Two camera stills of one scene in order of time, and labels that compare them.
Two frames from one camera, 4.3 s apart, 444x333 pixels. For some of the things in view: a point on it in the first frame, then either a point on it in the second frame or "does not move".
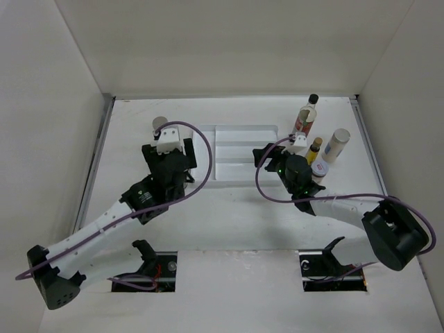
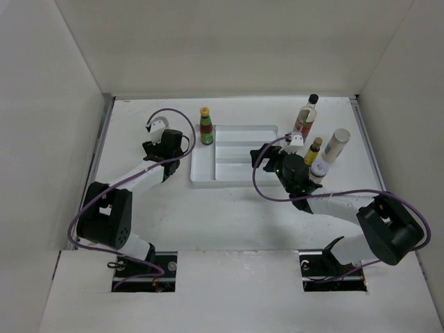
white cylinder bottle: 336,145 does not move
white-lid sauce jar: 319,170 does not move
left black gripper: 152,155 → 152,149
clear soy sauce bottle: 306,116 does not move
